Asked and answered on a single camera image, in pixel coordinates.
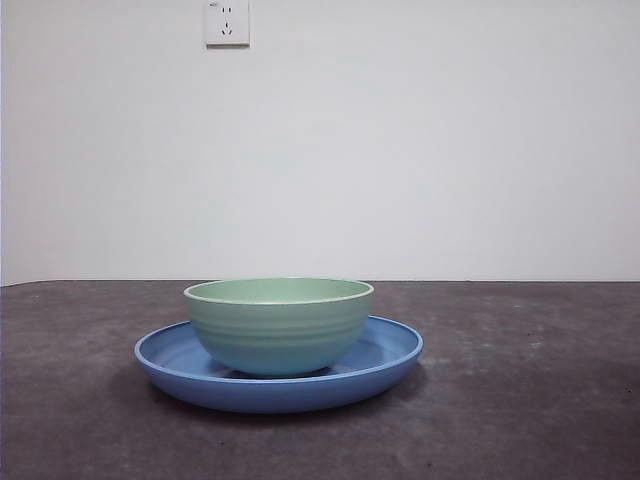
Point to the white wall socket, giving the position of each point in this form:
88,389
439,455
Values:
228,25

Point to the blue round plate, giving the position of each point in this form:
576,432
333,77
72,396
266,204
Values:
280,397

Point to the pale green ribbed bowl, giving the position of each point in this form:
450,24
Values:
280,340

